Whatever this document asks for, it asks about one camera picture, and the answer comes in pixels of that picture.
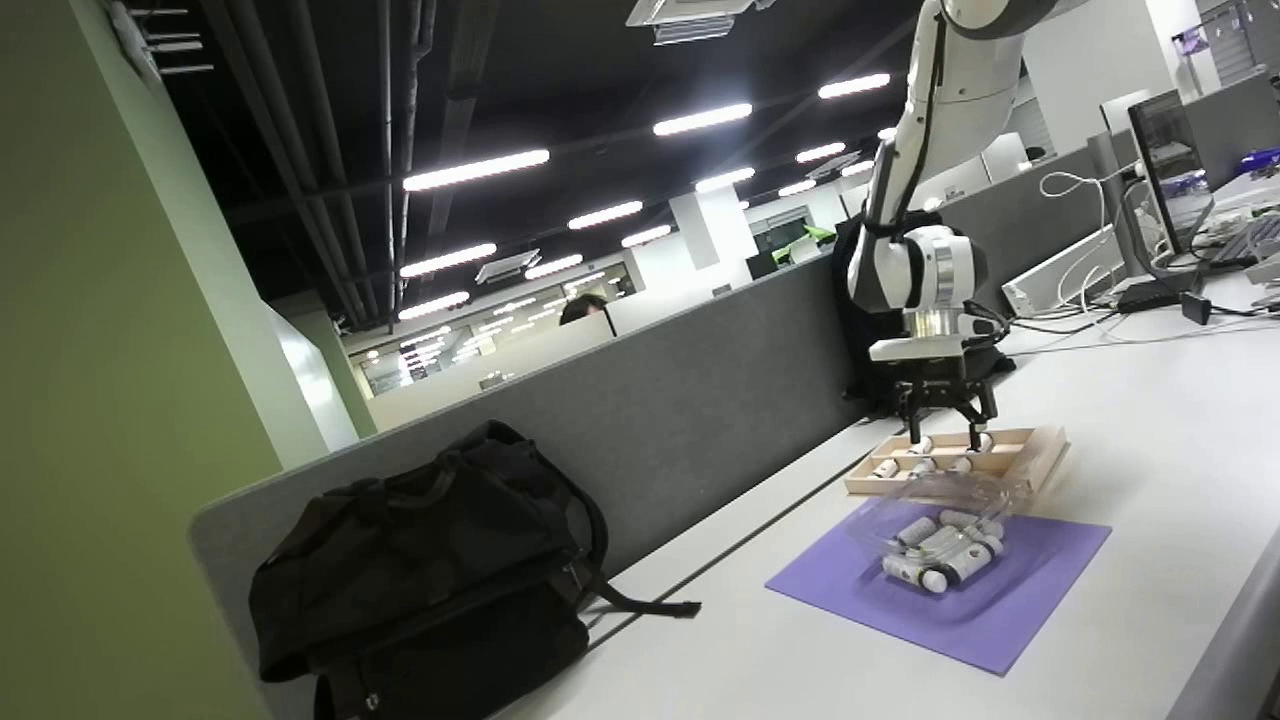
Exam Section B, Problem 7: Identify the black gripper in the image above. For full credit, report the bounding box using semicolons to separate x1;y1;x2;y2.
888;357;1006;450

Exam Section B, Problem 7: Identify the light wooden compartment tray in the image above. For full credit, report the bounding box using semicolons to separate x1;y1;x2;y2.
844;422;1077;515

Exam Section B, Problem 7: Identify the white rectangular desk box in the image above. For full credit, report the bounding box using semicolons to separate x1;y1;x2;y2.
1000;221;1131;319

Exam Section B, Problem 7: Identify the purple mat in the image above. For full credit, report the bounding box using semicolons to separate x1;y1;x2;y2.
766;494;1116;680

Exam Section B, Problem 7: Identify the small black desk box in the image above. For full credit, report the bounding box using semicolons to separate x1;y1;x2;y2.
1114;271;1181;319

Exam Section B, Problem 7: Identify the white background cabinet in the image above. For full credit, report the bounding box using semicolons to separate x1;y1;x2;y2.
950;128;1039;207

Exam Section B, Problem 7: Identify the grey desk partition panel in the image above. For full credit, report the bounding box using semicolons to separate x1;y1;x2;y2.
188;134;1137;720

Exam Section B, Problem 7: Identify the white ceiling strip light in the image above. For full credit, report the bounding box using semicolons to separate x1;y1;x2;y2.
615;221;676;250
692;165;761;195
793;134;851;167
650;98;758;138
565;195;650;237
400;143;558;195
816;69;895;103
522;246;588;283
395;240;500;283
395;289;475;325

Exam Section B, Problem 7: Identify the dark computer monitor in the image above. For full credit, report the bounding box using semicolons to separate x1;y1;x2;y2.
1125;84;1211;264

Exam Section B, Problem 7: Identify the black desk lamp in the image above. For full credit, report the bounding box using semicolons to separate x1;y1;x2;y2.
558;293;619;339

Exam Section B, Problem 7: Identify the grey rear desk panel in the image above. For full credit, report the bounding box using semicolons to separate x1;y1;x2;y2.
1181;69;1280;193

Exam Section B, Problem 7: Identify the ceiling air conditioner vent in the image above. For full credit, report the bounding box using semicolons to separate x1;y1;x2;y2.
625;0;780;53

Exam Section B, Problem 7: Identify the large black duffel backpack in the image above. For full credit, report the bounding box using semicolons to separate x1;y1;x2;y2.
244;419;705;720

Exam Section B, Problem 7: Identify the white looped cable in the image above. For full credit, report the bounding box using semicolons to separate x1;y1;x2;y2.
1035;165;1139;207

